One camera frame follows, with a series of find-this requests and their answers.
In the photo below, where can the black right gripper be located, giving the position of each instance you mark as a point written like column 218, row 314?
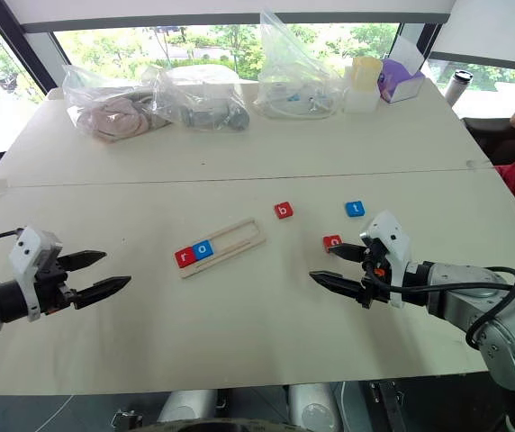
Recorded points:
column 376, row 281

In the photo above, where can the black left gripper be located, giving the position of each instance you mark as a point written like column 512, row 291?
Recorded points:
column 52, row 288

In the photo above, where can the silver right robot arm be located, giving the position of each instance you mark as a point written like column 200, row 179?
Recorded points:
column 464, row 288

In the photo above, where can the blue letter tile t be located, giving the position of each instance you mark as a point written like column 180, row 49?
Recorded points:
column 355, row 209

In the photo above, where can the red letter tile b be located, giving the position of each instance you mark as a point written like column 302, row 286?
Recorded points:
column 283, row 210

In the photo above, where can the red letter tile r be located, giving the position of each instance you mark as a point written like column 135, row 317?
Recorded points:
column 185, row 258

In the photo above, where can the wooden letter tile rack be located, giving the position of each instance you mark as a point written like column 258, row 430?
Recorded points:
column 239, row 238

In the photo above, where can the blue letter tile o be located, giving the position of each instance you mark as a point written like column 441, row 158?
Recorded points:
column 203, row 250

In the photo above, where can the silver rounded robot leg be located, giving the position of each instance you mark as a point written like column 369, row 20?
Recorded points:
column 313, row 405
column 185, row 405

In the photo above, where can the plastic bag with pink items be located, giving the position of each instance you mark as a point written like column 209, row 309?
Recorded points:
column 113, row 114

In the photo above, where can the white plastic container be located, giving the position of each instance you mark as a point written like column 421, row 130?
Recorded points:
column 361, row 100

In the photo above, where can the purple tissue box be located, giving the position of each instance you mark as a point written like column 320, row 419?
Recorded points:
column 397, row 81

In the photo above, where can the black office chair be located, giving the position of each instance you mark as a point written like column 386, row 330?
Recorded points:
column 496, row 139

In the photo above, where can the yellow translucent cups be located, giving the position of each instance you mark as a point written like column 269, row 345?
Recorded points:
column 367, row 72

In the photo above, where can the plastic bag with grey items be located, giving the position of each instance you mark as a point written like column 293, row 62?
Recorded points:
column 212, row 112

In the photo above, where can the grey travel cup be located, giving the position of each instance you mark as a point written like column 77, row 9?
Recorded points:
column 458, row 90

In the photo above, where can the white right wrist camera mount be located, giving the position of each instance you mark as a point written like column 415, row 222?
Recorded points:
column 390, row 234

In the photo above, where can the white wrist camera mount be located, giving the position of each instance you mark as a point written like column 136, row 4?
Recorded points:
column 390, row 234
column 25, row 252

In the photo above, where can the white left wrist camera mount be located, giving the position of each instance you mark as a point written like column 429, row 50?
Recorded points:
column 25, row 252

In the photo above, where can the black metal bracket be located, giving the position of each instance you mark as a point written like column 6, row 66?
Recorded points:
column 388, row 405

